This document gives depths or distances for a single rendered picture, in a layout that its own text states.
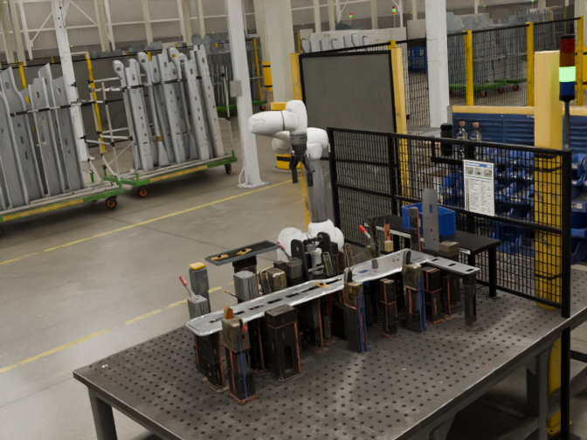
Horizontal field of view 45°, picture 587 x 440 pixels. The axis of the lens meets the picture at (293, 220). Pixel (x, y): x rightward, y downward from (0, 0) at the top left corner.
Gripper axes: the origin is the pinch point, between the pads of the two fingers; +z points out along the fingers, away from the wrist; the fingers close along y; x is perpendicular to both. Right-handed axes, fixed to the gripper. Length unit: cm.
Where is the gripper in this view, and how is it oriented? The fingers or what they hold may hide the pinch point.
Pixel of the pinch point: (302, 182)
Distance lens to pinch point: 363.8
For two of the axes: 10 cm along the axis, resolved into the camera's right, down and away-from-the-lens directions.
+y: 5.6, 1.7, -8.1
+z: 0.9, 9.6, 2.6
